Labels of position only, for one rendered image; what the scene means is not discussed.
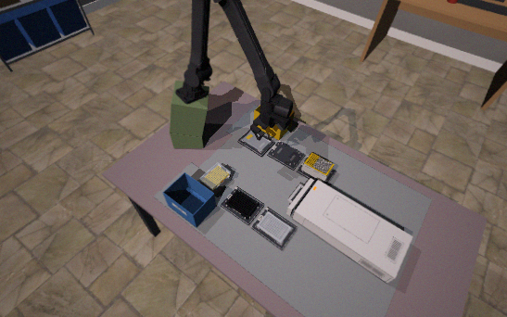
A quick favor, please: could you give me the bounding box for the white multiwell plate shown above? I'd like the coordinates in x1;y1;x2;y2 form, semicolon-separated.
257;211;292;244

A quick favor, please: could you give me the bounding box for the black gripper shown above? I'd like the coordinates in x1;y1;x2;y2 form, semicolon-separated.
250;110;275;140

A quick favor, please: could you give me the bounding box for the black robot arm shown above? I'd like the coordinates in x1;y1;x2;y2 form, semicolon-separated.
175;0;293;131

